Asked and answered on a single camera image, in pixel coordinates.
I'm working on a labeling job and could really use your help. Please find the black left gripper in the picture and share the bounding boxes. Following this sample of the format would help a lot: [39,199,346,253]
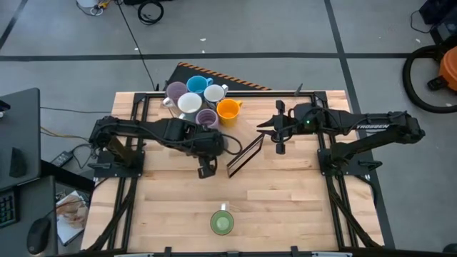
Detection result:
[190,128,226,180]

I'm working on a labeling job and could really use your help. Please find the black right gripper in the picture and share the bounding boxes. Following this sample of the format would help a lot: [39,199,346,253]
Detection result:
[256,99,298,156]

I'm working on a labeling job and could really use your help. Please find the orange mug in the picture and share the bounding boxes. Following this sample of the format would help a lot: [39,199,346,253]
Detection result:
[215,98,244,128]

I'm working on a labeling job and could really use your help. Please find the lilac ribbed bubble mug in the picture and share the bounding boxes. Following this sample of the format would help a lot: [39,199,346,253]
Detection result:
[194,108,220,131]

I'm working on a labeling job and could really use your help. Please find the white enamel mug dark rim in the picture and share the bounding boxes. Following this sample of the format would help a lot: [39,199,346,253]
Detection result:
[203,84,230,109]

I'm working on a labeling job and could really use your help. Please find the teal mug white interior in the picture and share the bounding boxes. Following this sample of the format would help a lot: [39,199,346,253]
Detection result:
[176,91,204,122]

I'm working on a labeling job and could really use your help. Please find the purple mug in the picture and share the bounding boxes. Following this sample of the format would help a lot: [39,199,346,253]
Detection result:
[162,81,189,109]

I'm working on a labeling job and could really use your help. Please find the blue mug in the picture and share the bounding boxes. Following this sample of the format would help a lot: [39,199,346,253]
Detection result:
[185,74,215,98]

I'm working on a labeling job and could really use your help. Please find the light green mug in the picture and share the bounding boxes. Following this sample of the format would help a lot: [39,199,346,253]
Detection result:
[209,202,236,236]

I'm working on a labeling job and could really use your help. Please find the black mat hazard stripes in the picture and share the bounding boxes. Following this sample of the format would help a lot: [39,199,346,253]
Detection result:
[163,61,273,92]

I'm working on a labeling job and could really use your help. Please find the white paper pad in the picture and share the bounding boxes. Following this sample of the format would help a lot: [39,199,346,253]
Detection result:
[56,190,91,248]

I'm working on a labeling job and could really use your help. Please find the black power adapter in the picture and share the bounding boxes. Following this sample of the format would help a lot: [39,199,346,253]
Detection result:
[50,150,74,168]

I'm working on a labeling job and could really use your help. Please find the black computer mouse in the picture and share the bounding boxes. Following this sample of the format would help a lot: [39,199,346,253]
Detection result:
[26,216,53,256]

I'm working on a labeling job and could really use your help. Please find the orange vacuum cleaner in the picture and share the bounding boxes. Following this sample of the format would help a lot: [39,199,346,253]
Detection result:
[437,45,457,92]

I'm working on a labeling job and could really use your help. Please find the black wedge-shaped object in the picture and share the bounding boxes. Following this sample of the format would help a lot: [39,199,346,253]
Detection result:
[9,146,28,178]

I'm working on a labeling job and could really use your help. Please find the grey desk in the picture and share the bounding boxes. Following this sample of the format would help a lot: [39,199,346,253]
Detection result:
[0,174,59,257]
[0,87,42,192]

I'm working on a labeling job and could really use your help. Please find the black keyboard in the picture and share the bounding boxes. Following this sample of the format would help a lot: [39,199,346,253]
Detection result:
[0,187,20,230]

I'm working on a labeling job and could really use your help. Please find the black equipment case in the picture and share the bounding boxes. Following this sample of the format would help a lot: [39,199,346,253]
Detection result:
[418,0,457,46]

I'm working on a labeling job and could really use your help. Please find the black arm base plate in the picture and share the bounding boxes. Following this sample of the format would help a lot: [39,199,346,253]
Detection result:
[88,149,146,178]
[317,147,383,177]

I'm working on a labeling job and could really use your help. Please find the black metal table frame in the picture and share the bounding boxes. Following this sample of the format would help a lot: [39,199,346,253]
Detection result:
[81,84,386,253]

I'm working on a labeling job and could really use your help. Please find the long black floor cable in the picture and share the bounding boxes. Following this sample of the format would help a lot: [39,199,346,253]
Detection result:
[115,0,161,92]

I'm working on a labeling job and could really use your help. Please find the black vacuum hose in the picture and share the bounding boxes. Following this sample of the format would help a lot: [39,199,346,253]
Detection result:
[402,44,457,115]

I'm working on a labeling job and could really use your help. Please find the thin black cable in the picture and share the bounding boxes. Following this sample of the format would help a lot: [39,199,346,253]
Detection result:
[40,106,112,115]

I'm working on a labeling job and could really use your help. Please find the yellow cable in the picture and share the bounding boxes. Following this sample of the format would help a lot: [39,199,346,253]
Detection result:
[40,126,91,142]

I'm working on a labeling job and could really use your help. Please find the coiled black cable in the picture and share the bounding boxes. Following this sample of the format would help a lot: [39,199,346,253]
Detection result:
[136,0,166,26]

